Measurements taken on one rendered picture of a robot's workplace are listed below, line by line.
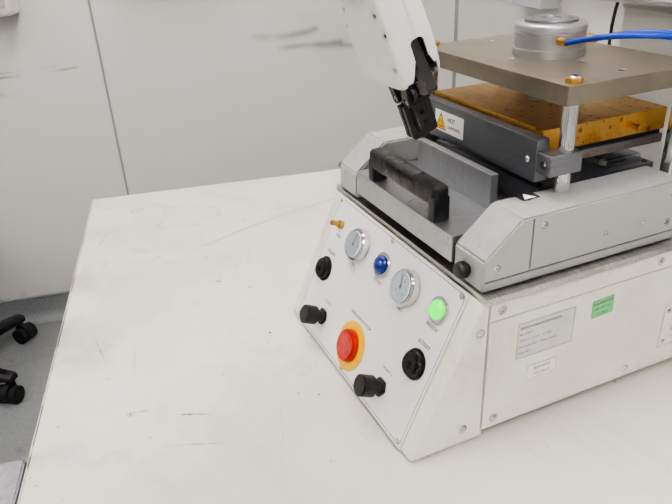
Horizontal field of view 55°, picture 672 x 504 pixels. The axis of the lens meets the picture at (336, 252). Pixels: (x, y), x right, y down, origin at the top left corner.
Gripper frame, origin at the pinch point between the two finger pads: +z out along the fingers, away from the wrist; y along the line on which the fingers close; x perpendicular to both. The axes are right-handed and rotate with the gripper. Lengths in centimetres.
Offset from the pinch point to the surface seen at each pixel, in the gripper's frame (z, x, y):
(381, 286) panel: 16.2, -11.7, 1.3
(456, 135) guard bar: 5.9, 4.9, -2.2
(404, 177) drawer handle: 4.8, -4.4, 1.5
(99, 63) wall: 10, -24, -162
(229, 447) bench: 20.2, -35.8, 5.9
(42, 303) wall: 75, -86, -169
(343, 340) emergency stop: 21.5, -18.4, -0.3
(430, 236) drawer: 9.4, -6.1, 7.1
